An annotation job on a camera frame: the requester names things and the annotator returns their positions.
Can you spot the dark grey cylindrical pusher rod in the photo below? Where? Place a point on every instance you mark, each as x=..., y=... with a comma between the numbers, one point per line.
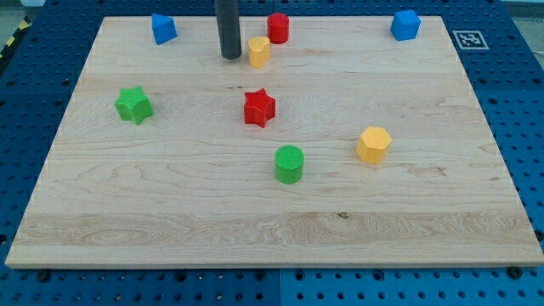
x=229, y=33

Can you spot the yellow heart block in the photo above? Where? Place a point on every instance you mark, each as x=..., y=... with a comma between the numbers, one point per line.
x=258, y=51

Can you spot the red star block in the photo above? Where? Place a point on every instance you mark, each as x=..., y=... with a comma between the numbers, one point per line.
x=259, y=107

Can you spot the green star block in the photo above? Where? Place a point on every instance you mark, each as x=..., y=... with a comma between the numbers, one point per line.
x=133, y=105

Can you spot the red cylinder block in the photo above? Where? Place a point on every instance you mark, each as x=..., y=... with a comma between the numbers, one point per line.
x=278, y=28

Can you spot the blue pentagon block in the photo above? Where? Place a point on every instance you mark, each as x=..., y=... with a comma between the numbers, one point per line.
x=163, y=28

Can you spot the green cylinder block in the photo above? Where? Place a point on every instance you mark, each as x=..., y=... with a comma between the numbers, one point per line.
x=289, y=161

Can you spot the blue cube block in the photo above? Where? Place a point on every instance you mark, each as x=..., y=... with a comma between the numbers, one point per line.
x=405, y=25

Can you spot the light wooden board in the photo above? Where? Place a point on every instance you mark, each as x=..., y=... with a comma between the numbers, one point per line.
x=193, y=186

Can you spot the yellow hexagon block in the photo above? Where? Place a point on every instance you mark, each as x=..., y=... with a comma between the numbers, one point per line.
x=373, y=145

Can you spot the white fiducial marker tag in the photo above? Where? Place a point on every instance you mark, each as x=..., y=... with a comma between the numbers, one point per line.
x=470, y=40

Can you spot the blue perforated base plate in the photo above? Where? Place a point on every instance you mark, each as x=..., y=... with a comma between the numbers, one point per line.
x=42, y=69

